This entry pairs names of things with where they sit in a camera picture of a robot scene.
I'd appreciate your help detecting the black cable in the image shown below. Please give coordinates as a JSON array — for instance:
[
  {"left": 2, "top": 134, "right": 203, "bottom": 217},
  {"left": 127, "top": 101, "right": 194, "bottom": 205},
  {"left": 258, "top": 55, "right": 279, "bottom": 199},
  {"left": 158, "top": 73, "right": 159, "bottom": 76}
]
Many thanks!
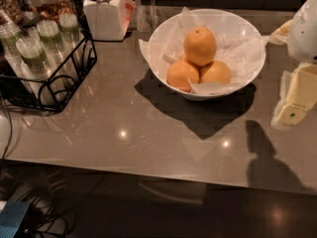
[{"left": 0, "top": 92, "right": 14, "bottom": 171}]

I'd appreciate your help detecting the glass jar with snacks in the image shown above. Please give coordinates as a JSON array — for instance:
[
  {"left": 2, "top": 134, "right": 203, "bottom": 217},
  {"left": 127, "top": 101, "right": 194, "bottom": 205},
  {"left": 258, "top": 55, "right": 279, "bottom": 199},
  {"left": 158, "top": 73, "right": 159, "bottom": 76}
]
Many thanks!
[{"left": 23, "top": 0, "right": 75, "bottom": 22}]

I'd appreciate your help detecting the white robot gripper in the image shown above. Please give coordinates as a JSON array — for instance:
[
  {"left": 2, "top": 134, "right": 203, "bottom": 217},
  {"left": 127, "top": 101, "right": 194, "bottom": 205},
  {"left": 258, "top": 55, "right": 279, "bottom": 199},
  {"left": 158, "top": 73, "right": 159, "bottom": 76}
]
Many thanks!
[{"left": 269, "top": 0, "right": 317, "bottom": 130}]

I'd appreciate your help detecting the black wire rack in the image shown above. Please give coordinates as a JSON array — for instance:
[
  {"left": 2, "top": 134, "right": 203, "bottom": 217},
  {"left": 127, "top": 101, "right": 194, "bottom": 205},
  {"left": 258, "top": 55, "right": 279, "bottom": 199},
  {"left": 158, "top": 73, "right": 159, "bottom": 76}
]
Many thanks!
[{"left": 0, "top": 23, "right": 98, "bottom": 113}]

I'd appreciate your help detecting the blue patterned object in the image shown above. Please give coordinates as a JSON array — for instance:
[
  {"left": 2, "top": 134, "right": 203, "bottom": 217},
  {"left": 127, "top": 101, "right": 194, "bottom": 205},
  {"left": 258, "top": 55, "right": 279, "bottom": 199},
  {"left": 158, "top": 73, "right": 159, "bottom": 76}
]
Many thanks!
[{"left": 0, "top": 201, "right": 29, "bottom": 238}]

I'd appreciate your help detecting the clear plastic cup stack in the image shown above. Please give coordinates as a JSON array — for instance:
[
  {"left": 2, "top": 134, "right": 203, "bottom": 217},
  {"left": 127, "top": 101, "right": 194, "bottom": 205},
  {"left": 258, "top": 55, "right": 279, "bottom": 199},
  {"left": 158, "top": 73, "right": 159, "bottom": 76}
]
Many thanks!
[
  {"left": 0, "top": 23, "right": 23, "bottom": 68},
  {"left": 59, "top": 13, "right": 83, "bottom": 50},
  {"left": 37, "top": 20, "right": 65, "bottom": 65},
  {"left": 16, "top": 37, "right": 52, "bottom": 94}
]

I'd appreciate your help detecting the white ceramic canister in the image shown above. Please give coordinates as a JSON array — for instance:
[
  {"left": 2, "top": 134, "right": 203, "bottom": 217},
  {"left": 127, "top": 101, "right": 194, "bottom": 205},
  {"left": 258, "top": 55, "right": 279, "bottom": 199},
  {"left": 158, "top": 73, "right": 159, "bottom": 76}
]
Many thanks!
[{"left": 83, "top": 0, "right": 136, "bottom": 41}]

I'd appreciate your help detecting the orange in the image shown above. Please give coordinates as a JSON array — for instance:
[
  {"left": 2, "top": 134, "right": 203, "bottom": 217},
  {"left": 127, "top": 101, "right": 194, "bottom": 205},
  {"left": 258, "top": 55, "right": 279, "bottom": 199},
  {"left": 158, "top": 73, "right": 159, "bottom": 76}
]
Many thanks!
[
  {"left": 200, "top": 60, "right": 232, "bottom": 84},
  {"left": 183, "top": 27, "right": 217, "bottom": 66},
  {"left": 166, "top": 60, "right": 199, "bottom": 92}
]

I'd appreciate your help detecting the white ceramic bowl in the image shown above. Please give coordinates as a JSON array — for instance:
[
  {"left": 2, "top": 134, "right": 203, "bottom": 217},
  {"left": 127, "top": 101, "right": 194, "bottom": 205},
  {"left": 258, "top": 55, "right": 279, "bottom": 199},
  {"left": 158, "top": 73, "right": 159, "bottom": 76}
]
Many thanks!
[{"left": 147, "top": 8, "right": 267, "bottom": 101}]

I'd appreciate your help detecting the clear acrylic stand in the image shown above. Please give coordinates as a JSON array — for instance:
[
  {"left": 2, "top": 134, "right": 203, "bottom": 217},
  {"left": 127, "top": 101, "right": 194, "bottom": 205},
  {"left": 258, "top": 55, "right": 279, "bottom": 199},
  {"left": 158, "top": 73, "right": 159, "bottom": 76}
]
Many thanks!
[{"left": 135, "top": 0, "right": 159, "bottom": 32}]

